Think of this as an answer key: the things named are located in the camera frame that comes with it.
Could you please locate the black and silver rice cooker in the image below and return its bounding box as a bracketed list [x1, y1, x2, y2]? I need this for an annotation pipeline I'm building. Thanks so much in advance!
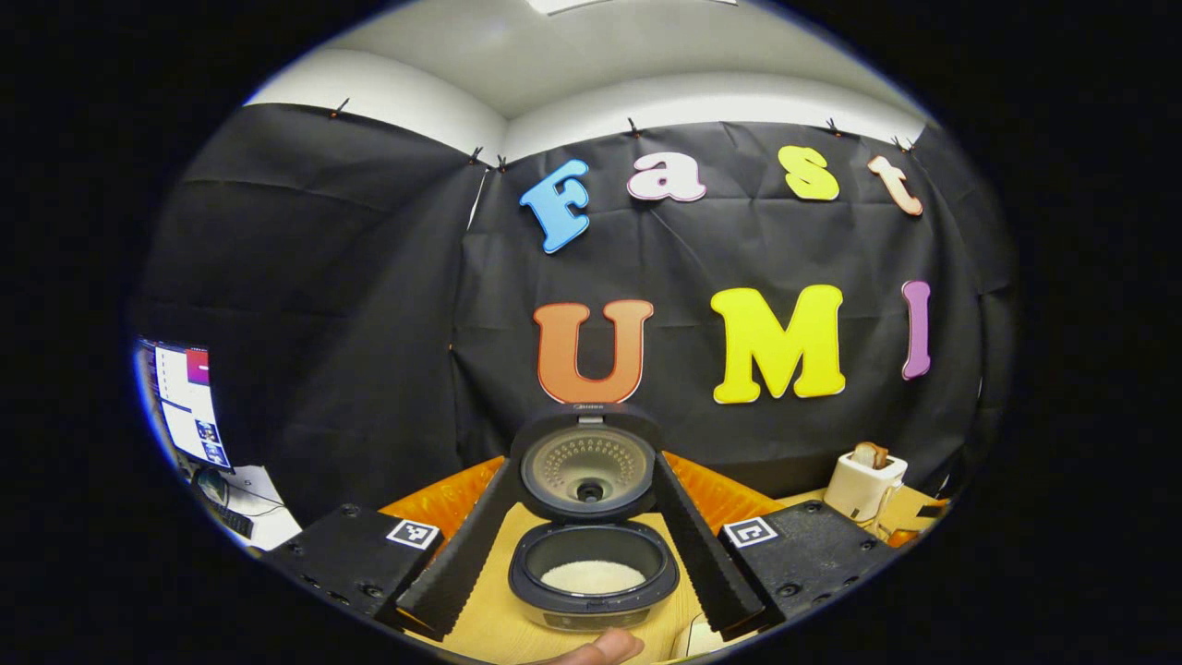
[508, 403, 681, 632]

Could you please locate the computer monitor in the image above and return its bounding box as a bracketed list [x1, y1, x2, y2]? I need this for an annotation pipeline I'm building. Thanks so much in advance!
[139, 340, 232, 472]

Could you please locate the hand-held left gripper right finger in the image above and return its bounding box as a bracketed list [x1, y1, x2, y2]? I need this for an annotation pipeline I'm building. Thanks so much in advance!
[653, 451, 901, 640]

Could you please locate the white side table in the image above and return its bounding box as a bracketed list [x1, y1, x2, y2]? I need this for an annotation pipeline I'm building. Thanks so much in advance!
[199, 465, 303, 552]

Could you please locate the black backdrop cloth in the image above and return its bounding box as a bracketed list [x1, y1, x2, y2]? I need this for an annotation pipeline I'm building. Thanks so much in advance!
[139, 102, 1017, 527]

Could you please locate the white toaster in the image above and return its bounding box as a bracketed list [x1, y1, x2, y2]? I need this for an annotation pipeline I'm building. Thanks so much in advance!
[824, 451, 909, 526]

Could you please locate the clear plastic rice container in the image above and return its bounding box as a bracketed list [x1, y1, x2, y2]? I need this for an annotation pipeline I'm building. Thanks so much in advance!
[672, 614, 740, 661]

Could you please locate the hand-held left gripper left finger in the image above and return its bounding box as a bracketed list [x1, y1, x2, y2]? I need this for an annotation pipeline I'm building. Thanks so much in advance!
[268, 457, 523, 640]

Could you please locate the ceiling light panel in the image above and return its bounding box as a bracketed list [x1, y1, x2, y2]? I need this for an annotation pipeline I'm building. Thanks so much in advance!
[526, 0, 740, 15]

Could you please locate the black keyboard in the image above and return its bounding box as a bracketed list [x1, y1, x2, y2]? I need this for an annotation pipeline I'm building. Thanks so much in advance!
[208, 503, 255, 539]

